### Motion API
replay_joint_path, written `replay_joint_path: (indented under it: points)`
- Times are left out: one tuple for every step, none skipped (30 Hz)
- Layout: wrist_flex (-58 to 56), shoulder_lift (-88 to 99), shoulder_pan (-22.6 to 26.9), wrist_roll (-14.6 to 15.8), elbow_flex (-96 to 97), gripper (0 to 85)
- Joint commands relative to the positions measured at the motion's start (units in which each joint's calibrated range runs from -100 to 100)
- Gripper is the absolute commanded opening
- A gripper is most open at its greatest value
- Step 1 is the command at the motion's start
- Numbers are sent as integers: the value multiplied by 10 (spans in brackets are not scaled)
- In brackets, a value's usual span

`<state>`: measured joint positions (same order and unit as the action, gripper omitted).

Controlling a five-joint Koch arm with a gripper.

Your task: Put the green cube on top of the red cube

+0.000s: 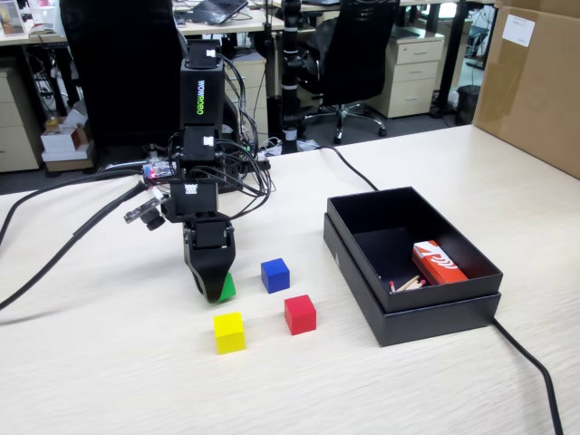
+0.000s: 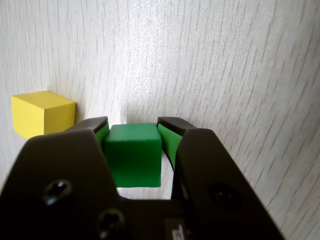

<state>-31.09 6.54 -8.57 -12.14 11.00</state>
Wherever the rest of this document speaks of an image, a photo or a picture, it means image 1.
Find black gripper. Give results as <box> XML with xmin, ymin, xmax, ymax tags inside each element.
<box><xmin>161</xmin><ymin>179</ymin><xmax>237</xmax><ymax>305</ymax></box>

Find green cube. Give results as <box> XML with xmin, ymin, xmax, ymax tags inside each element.
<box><xmin>216</xmin><ymin>271</ymin><xmax>238</xmax><ymax>304</ymax></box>

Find blue cube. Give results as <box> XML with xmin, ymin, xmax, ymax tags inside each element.
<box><xmin>260</xmin><ymin>257</ymin><xmax>291</xmax><ymax>295</ymax></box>

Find yellow cube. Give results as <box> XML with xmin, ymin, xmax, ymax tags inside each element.
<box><xmin>213</xmin><ymin>311</ymin><xmax>247</xmax><ymax>355</ymax></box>

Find red cube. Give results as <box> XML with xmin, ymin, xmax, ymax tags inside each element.
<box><xmin>284</xmin><ymin>294</ymin><xmax>317</xmax><ymax>337</ymax></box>

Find robot controller circuit board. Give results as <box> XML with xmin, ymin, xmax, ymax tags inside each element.
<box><xmin>141</xmin><ymin>158</ymin><xmax>177</xmax><ymax>188</ymax></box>

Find white carton boxes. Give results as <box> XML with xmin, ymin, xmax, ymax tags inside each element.
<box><xmin>39</xmin><ymin>115</ymin><xmax>96</xmax><ymax>173</ymax></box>

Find beige drawer cabinet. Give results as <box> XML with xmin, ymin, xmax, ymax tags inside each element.
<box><xmin>370</xmin><ymin>34</ymin><xmax>446</xmax><ymax>120</ymax></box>
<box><xmin>224</xmin><ymin>56</ymin><xmax>269</xmax><ymax>137</ymax></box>
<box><xmin>0</xmin><ymin>67</ymin><xmax>43</xmax><ymax>174</ymax></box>

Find black box tray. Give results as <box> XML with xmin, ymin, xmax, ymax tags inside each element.
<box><xmin>325</xmin><ymin>185</ymin><xmax>505</xmax><ymax>314</ymax></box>

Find black high-back office chair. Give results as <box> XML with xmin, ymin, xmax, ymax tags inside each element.
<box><xmin>58</xmin><ymin>0</ymin><xmax>197</xmax><ymax>153</ymax></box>

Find black stand pole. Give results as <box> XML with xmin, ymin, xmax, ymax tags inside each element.
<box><xmin>279</xmin><ymin>0</ymin><xmax>304</xmax><ymax>155</ymax></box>

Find black open box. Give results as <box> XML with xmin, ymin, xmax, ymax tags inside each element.
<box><xmin>322</xmin><ymin>212</ymin><xmax>503</xmax><ymax>348</ymax></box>

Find red white small carton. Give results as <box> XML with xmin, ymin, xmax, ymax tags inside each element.
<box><xmin>411</xmin><ymin>239</ymin><xmax>469</xmax><ymax>286</ymax></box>

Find beige office desk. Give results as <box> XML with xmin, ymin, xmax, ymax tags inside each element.
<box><xmin>0</xmin><ymin>8</ymin><xmax>287</xmax><ymax>49</ymax></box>

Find black laptop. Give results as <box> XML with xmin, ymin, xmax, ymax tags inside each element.
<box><xmin>184</xmin><ymin>0</ymin><xmax>250</xmax><ymax>26</ymax></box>

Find black mesh office chair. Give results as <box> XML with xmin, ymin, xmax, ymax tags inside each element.
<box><xmin>301</xmin><ymin>0</ymin><xmax>402</xmax><ymax>145</ymax></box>

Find black trash bin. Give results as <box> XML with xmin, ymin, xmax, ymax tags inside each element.
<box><xmin>455</xmin><ymin>84</ymin><xmax>482</xmax><ymax>127</ymax></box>

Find large cardboard box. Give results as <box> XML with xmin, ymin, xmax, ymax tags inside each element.
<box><xmin>470</xmin><ymin>0</ymin><xmax>580</xmax><ymax>181</ymax></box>

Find black servo wire bundle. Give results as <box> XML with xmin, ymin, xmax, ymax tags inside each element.
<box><xmin>217</xmin><ymin>52</ymin><xmax>274</xmax><ymax>210</ymax></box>

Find thick black camera cable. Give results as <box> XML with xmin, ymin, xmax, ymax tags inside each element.
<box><xmin>0</xmin><ymin>168</ymin><xmax>149</xmax><ymax>314</ymax></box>

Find black power cable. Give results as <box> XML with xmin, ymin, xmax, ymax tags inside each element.
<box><xmin>315</xmin><ymin>145</ymin><xmax>566</xmax><ymax>435</ymax></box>

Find picture frame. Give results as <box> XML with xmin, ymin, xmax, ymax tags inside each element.
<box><xmin>0</xmin><ymin>0</ymin><xmax>27</xmax><ymax>37</ymax></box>

